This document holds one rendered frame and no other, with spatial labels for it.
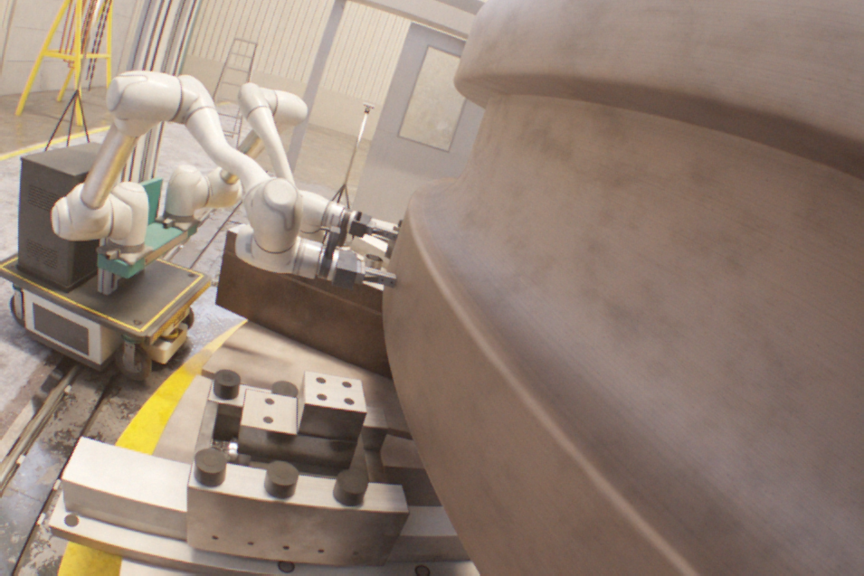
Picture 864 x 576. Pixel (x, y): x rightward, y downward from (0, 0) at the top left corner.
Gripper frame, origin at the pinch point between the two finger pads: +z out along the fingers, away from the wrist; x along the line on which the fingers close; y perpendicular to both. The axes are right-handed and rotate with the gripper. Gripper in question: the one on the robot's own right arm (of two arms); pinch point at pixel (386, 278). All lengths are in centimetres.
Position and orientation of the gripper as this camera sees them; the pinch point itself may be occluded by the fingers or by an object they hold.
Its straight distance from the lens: 116.7
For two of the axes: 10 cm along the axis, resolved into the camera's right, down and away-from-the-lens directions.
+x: 1.5, 3.3, -9.3
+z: 9.4, 2.5, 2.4
